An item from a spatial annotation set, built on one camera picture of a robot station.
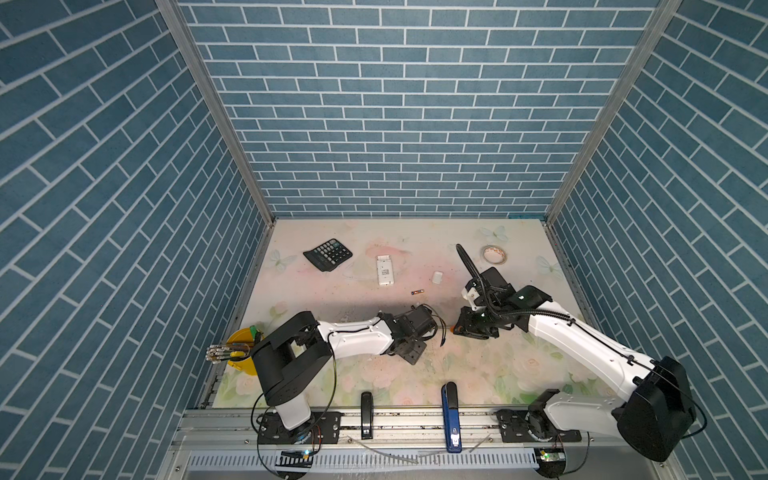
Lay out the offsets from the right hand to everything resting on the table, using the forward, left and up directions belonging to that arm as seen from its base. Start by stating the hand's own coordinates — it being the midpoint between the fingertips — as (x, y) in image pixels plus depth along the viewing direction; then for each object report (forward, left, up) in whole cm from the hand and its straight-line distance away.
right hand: (451, 328), depth 79 cm
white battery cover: (+24, +3, -11) cm, 26 cm away
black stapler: (-21, +20, -8) cm, 30 cm away
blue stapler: (-20, 0, -8) cm, 21 cm away
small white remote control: (+24, +21, -9) cm, 33 cm away
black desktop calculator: (+28, +43, -8) cm, 52 cm away
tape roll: (+37, -19, -12) cm, 43 cm away
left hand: (-2, +9, -12) cm, 16 cm away
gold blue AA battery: (+17, +10, -11) cm, 23 cm away
